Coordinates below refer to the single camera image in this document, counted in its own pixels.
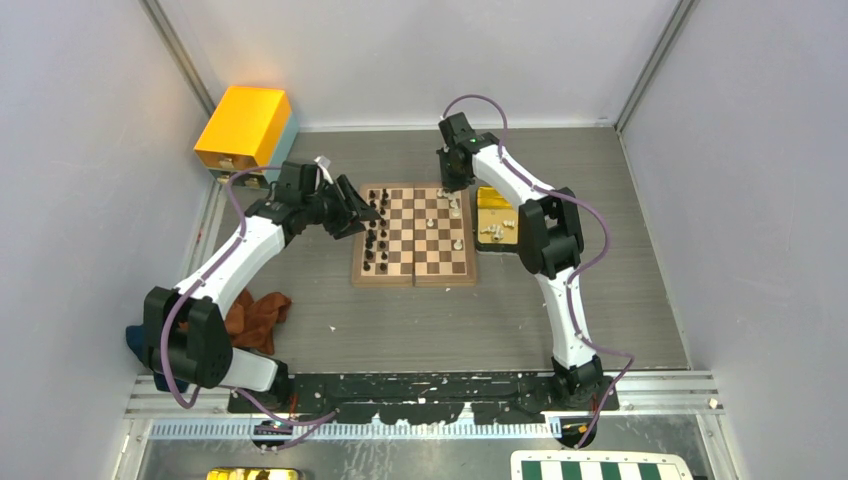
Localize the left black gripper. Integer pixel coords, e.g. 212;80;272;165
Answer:
302;176;380;240

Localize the green white checkered board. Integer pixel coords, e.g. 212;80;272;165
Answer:
509;450;695;480

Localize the orange cloth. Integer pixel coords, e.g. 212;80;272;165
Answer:
224;289;292;355

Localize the gold tin tray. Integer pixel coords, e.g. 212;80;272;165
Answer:
473;186;519;254

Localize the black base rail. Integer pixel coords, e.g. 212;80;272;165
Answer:
250;372;612;426

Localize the dark blue cloth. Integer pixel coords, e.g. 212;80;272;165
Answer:
125;325;144;363

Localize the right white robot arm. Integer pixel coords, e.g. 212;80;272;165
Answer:
437;113;604;411

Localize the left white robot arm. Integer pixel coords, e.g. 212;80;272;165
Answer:
141;156;381;413

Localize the wooden chess board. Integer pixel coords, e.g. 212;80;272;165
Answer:
351;183;478;288

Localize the yellow teal drawer box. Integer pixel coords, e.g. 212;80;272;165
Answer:
194;85;299;189

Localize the gold tin front edge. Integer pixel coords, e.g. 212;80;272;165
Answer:
205;467;304;480

